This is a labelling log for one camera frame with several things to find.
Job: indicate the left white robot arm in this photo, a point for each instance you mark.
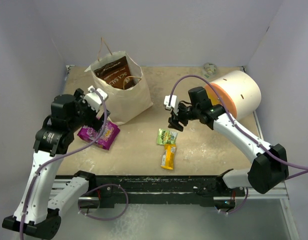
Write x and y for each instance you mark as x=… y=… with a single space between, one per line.
x=38 y=215

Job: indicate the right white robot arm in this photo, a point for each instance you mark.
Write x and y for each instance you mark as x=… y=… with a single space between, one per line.
x=268 y=162

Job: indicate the small tape roll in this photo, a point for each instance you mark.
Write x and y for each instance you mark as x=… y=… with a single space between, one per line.
x=209 y=70

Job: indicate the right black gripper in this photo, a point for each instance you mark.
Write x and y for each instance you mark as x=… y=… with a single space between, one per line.
x=176 y=125

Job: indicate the large cylindrical drum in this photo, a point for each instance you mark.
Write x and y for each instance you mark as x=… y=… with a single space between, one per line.
x=239 y=91

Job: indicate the small green snack packet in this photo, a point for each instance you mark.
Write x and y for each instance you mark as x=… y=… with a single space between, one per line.
x=166 y=137

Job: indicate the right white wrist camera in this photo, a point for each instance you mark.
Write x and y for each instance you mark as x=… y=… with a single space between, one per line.
x=171 y=103

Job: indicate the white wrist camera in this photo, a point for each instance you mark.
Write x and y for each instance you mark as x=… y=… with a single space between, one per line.
x=94 y=96
x=171 y=103

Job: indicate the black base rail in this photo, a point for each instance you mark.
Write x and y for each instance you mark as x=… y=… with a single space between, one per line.
x=202 y=190

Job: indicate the yellow snack bar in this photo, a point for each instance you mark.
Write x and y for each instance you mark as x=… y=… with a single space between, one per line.
x=167 y=161

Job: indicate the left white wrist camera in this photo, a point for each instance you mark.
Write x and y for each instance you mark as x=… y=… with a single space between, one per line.
x=94 y=96

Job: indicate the brown paper bag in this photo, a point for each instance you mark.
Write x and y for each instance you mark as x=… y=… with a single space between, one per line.
x=126 y=104

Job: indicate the brown m&m's bag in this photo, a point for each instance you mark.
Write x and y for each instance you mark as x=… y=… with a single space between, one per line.
x=116 y=74

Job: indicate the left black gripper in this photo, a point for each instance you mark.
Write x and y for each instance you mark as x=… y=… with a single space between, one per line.
x=94 y=122

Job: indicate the aluminium frame rail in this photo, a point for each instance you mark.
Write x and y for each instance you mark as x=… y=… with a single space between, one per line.
x=278 y=192

